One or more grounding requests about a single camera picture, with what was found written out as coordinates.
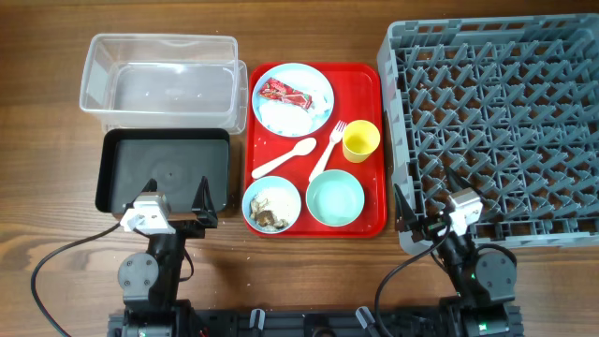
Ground red serving tray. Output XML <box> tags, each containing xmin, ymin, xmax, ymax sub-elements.
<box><xmin>244</xmin><ymin>63</ymin><xmax>387</xmax><ymax>239</ymax></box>

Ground cream plastic spoon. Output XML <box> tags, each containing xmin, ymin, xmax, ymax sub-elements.
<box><xmin>251</xmin><ymin>138</ymin><xmax>317</xmax><ymax>180</ymax></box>

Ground cream plastic fork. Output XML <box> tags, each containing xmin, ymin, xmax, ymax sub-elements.
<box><xmin>309</xmin><ymin>121</ymin><xmax>347</xmax><ymax>182</ymax></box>

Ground grey dishwasher rack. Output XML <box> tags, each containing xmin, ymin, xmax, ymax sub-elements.
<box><xmin>377</xmin><ymin>13</ymin><xmax>598</xmax><ymax>248</ymax></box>

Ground black plastic tray bin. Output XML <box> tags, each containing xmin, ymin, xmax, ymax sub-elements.
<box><xmin>95</xmin><ymin>128</ymin><xmax>230</xmax><ymax>214</ymax></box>

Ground rice and food scraps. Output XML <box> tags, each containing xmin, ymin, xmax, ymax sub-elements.
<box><xmin>250</xmin><ymin>187</ymin><xmax>298</xmax><ymax>232</ymax></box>

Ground yellow plastic cup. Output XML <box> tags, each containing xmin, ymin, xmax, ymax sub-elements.
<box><xmin>343</xmin><ymin>120</ymin><xmax>381</xmax><ymax>163</ymax></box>

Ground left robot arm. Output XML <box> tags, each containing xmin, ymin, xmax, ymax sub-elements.
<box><xmin>108</xmin><ymin>177</ymin><xmax>218</xmax><ymax>337</ymax></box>

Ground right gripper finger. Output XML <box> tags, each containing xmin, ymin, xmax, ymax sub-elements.
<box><xmin>445</xmin><ymin>167</ymin><xmax>472</xmax><ymax>193</ymax></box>
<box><xmin>393</xmin><ymin>183</ymin><xmax>418</xmax><ymax>232</ymax></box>

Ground light blue bowl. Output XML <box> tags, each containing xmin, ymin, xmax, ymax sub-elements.
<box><xmin>241</xmin><ymin>176</ymin><xmax>301</xmax><ymax>236</ymax></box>

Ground red snack wrapper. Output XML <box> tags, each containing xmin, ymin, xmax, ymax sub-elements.
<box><xmin>258</xmin><ymin>78</ymin><xmax>313</xmax><ymax>110</ymax></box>

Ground mint green bowl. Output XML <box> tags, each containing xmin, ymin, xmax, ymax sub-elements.
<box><xmin>305</xmin><ymin>169</ymin><xmax>365</xmax><ymax>227</ymax></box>

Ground light blue plate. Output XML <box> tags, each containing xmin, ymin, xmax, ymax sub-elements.
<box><xmin>252</xmin><ymin>63</ymin><xmax>335</xmax><ymax>138</ymax></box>

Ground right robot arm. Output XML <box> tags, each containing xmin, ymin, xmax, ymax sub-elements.
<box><xmin>386</xmin><ymin>168</ymin><xmax>524</xmax><ymax>336</ymax></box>

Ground white tissue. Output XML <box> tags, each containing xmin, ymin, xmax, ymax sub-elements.
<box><xmin>308</xmin><ymin>91</ymin><xmax>330</xmax><ymax>117</ymax></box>

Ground clear plastic bin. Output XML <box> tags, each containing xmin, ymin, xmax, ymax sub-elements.
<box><xmin>79</xmin><ymin>34</ymin><xmax>248</xmax><ymax>135</ymax></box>

